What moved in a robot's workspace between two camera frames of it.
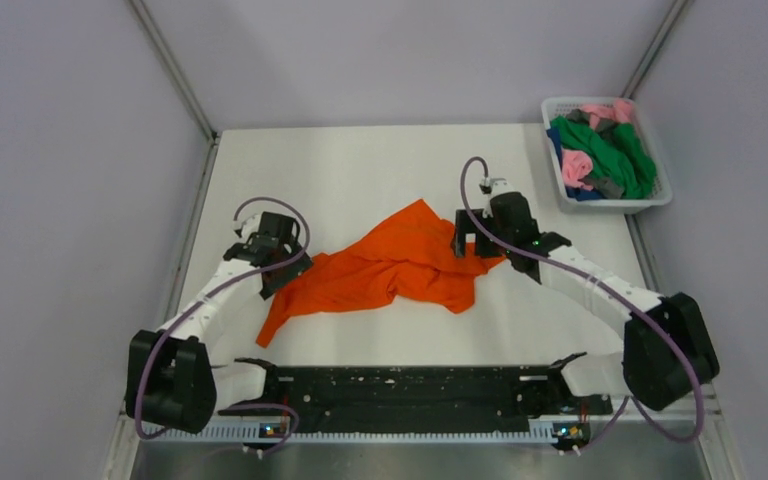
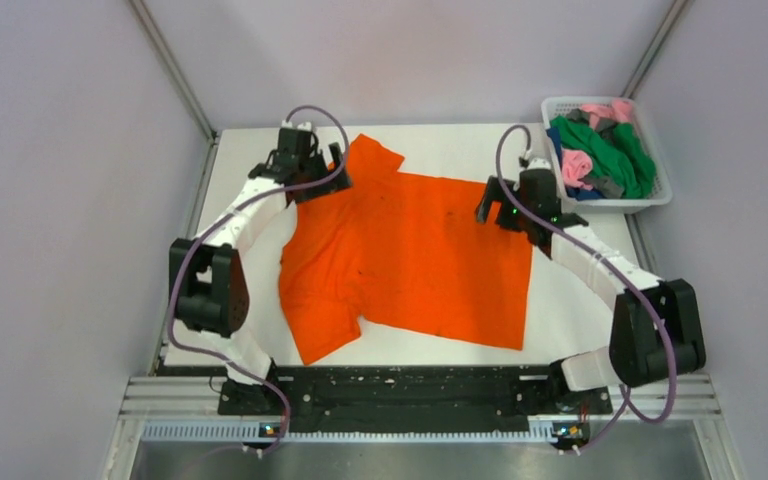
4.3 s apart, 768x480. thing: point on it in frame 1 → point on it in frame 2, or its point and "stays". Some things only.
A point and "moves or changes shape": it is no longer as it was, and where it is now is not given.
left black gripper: x=295 y=267 → x=341 y=184
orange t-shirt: x=410 y=258 moves or changes shape
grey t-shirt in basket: x=607 y=128 stays
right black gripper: x=465 y=225 → x=494 y=192
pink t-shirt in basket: x=576 y=165 stays
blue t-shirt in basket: x=573 y=192 stays
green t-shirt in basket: x=622 y=159 stays
